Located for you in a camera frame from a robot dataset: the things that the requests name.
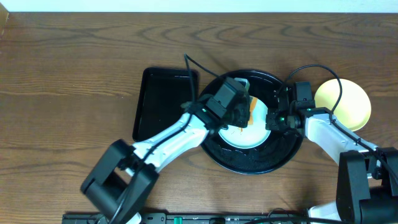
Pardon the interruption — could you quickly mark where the black rectangular tray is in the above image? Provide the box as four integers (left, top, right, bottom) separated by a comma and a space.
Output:
132, 67, 198, 142

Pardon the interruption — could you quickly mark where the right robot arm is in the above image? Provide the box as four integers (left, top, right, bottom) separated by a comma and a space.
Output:
266, 84, 397, 223

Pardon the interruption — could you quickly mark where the light blue plate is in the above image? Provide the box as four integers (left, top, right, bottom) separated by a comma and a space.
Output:
218, 99, 271, 149

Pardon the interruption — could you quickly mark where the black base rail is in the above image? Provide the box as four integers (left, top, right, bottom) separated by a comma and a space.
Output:
62, 212, 295, 224

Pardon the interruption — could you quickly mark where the black round tray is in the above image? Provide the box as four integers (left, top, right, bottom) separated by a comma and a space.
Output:
201, 70, 303, 174

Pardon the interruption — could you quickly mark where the yellow plate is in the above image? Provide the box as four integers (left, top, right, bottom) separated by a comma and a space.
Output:
314, 79, 371, 131

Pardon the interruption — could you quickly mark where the orange and green sponge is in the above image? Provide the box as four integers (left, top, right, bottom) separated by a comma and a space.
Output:
248, 96, 258, 125

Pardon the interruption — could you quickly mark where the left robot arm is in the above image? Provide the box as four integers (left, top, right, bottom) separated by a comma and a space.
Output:
80, 93, 251, 223

